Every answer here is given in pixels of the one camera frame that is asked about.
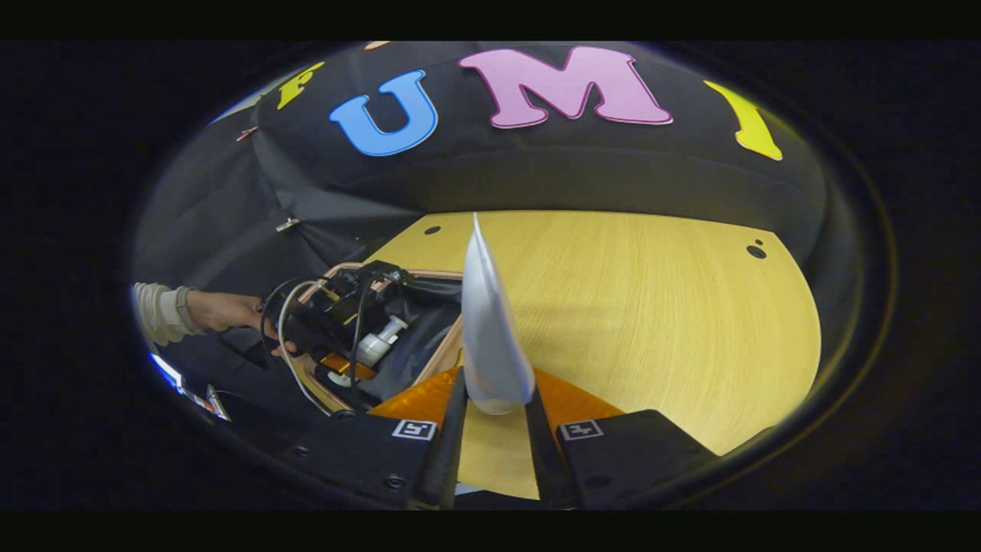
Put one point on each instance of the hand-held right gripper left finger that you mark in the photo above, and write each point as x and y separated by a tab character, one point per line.
448	460

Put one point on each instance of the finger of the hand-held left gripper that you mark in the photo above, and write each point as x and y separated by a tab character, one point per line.
349	366

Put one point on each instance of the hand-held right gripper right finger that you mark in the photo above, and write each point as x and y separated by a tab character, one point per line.
548	460

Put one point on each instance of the white pump bottle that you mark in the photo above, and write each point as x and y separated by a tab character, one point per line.
377	346

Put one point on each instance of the pink suitcase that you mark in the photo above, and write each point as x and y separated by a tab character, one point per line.
425	322

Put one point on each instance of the white cosmetic tube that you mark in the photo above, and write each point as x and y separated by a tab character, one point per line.
490	345

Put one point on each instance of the metal cloth clip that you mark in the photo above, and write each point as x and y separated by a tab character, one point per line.
287	225

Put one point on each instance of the black backdrop cloth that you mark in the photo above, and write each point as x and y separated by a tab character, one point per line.
536	169

